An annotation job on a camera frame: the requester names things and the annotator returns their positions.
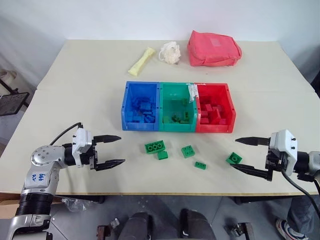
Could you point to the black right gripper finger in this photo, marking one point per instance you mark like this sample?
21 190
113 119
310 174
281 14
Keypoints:
252 170
252 141

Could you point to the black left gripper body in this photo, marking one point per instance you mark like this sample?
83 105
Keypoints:
92 157

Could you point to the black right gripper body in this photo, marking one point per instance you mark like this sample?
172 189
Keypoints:
273 160

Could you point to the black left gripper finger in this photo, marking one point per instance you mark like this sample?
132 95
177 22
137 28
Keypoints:
107 139
110 165

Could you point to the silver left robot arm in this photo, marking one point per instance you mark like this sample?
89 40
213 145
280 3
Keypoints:
40 175

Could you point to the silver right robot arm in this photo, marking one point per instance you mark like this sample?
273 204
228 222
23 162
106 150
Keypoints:
310 162

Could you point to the green sloped brick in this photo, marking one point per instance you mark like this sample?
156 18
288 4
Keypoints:
234 158

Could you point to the red brick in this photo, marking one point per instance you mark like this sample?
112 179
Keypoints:
204 120
208 107
223 121
217 109

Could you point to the blue brick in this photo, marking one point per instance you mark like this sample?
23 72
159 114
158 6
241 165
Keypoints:
137 119
145 107
149 119

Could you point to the blue plastic bin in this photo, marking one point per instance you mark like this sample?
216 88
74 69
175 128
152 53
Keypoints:
130 100

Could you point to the large green six-stud brick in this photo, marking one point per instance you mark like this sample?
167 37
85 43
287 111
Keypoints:
153 147

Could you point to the clear plastic bag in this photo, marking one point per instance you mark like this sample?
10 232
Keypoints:
73 203

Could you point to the red plastic bin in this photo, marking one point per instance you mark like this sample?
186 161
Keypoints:
226 97

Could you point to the small green two-stud brick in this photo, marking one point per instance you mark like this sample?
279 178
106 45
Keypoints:
200 165

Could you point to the small plain green block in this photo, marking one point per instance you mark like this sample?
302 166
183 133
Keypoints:
162 155

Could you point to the person leg in jeans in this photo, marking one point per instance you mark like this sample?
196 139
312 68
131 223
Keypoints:
303 210

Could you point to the green four-stud brick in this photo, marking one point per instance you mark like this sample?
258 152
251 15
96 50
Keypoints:
188 151

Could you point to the dark rounded shape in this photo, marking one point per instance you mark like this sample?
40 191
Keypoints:
137 226
196 225

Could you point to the white sneaker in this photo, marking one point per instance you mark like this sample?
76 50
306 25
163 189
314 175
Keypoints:
290 230

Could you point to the green plastic bin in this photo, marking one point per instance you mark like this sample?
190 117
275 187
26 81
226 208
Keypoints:
172 98

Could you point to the white paper label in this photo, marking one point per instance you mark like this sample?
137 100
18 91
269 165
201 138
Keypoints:
192 92

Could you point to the yellow banana-like packet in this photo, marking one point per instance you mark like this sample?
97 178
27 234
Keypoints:
141 62

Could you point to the black mesh chair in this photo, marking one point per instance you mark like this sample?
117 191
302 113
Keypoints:
12 102

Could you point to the brown cardboard box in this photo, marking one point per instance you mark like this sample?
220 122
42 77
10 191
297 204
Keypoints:
8 208

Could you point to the red fabric pouch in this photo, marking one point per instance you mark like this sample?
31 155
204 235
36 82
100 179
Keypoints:
212 50

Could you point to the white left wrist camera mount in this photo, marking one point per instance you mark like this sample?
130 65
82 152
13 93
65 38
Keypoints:
82 142

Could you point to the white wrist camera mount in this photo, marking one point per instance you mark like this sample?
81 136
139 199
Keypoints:
82 142
286 145

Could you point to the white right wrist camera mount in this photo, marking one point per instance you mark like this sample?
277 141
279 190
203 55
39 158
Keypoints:
286 145

